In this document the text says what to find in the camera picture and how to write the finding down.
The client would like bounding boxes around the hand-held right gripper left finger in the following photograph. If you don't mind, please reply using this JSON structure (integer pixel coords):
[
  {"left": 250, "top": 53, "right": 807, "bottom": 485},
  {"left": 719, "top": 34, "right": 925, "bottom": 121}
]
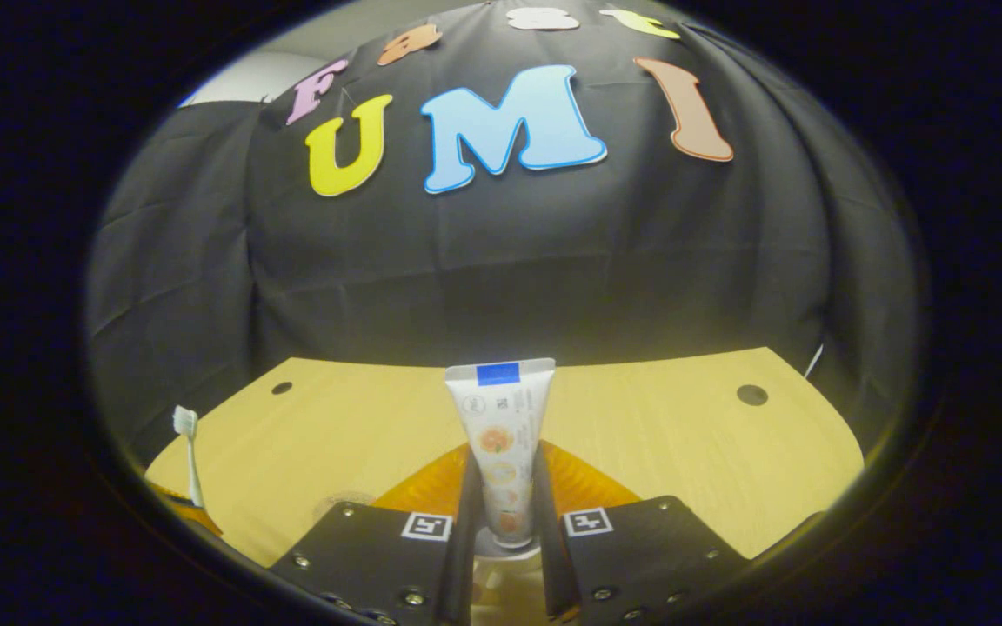
[{"left": 271, "top": 443, "right": 480, "bottom": 626}]

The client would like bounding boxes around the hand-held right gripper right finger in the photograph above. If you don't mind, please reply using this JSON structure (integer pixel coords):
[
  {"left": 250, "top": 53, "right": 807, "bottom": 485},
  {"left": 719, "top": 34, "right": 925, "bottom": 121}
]
[{"left": 531, "top": 442, "right": 750, "bottom": 626}]

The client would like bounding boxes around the pale green toothbrush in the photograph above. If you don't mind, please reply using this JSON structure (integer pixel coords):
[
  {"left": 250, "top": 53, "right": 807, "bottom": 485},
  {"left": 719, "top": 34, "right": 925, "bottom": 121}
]
[{"left": 172, "top": 406, "right": 206, "bottom": 508}]

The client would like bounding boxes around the white toothpaste tube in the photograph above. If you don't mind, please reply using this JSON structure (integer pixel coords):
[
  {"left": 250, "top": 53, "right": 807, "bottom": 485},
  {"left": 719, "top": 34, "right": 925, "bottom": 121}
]
[{"left": 444, "top": 358, "right": 557, "bottom": 550}]

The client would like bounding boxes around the light wooden desktop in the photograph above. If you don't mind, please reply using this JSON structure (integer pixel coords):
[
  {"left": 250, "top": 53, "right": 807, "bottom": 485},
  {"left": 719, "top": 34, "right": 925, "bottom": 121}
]
[{"left": 144, "top": 346, "right": 865, "bottom": 626}]

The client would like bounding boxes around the black backdrop cloth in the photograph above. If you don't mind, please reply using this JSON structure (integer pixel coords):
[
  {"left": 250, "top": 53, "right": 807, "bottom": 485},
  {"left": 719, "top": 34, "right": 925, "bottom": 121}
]
[{"left": 88, "top": 0, "right": 919, "bottom": 470}]

